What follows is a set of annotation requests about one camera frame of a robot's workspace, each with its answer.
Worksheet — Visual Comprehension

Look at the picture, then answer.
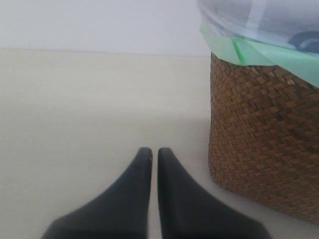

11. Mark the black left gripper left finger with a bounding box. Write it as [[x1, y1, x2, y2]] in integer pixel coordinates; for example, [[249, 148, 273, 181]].
[[42, 147, 153, 239]]

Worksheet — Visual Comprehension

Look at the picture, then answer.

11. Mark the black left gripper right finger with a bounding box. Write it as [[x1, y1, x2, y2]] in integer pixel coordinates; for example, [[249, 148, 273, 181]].
[[158, 147, 270, 239]]

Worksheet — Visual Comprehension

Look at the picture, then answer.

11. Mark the brown woven wicker basket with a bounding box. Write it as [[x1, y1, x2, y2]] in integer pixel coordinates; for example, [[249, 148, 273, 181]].
[[208, 55, 319, 224]]

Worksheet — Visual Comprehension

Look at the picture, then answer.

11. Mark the white plastic bin liner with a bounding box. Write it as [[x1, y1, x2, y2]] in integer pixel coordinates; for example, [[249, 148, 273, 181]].
[[197, 0, 319, 86]]

